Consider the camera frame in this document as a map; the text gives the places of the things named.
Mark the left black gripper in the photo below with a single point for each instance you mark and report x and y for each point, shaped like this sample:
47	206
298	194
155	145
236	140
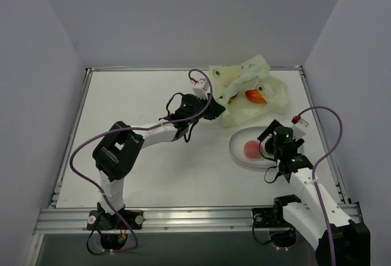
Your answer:
214	110

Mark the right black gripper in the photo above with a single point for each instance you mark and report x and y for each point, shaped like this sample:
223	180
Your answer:
269	145

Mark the pink fake peach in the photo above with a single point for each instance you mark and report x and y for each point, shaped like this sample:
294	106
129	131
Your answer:
252	149

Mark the orange fake fruit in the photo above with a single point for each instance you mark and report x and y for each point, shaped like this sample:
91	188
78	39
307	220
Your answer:
255	96

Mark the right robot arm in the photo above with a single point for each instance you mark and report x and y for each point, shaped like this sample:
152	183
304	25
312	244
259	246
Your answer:
334	236

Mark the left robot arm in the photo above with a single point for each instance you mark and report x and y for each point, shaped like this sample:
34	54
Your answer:
116	153

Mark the white oval plate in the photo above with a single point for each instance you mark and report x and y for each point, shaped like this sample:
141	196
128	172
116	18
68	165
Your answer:
261	147

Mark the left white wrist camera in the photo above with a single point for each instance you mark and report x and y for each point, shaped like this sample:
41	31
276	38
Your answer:
200	88

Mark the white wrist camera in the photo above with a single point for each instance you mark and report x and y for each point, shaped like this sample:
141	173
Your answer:
299	127
200	88

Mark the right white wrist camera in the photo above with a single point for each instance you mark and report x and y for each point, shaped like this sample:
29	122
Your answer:
299	127

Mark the aluminium table edge frame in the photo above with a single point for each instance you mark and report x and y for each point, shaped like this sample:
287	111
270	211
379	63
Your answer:
198	173

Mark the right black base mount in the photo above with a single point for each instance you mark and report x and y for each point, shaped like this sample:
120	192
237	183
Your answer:
281	234

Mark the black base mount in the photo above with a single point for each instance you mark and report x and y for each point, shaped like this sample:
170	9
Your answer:
111	228
281	234

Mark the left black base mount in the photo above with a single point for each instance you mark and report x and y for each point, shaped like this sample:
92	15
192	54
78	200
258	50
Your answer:
111	228

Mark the aluminium front rail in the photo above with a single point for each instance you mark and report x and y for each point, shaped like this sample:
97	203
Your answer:
156	219

